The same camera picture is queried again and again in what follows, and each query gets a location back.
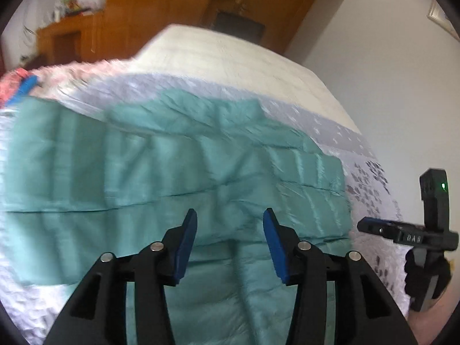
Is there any person's right hand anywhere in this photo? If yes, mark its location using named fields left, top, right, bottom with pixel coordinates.
left=404, top=248, right=452, bottom=300

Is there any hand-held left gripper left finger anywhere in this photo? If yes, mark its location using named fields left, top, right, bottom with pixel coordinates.
left=47, top=209, right=198, bottom=345

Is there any grey leaf-print quilted bedspread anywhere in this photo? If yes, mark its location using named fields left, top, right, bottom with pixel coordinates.
left=0, top=65, right=414, bottom=345

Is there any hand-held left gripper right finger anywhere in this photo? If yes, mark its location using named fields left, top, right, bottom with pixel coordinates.
left=262, top=208, right=415, bottom=345

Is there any cream mattress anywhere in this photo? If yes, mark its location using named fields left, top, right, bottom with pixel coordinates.
left=132, top=23, right=360, bottom=134

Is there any white wall frame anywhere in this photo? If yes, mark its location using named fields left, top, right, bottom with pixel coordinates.
left=427, top=0, right=460, bottom=41

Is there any blue cloth item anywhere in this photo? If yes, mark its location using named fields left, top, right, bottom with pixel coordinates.
left=8, top=75, right=39, bottom=107

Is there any pink patterned cloth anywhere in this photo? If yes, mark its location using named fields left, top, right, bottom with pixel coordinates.
left=0, top=59, right=134, bottom=109

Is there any green puffer jacket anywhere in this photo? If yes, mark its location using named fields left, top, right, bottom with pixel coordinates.
left=0, top=90, right=354, bottom=345

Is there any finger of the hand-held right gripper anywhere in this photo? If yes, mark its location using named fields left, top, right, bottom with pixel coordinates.
left=357, top=217, right=396, bottom=239

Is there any person's right forearm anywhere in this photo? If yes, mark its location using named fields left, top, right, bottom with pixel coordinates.
left=406, top=287, right=454, bottom=345

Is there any black screen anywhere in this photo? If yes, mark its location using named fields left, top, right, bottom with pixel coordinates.
left=211, top=10, right=267, bottom=43

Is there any wooden desk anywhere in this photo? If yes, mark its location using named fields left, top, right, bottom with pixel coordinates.
left=35, top=12, right=106, bottom=68

